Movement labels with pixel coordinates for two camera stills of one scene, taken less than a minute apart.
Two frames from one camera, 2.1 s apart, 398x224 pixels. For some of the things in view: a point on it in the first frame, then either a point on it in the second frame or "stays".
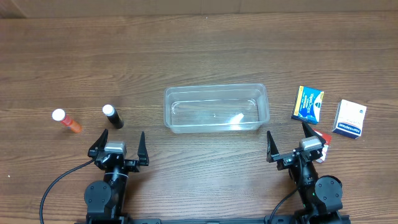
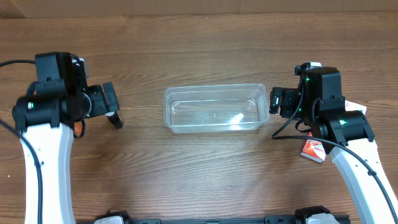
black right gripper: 292,157 to 277,100
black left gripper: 117,160 to 110,98
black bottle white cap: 109,110 stays
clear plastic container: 216,108 stays
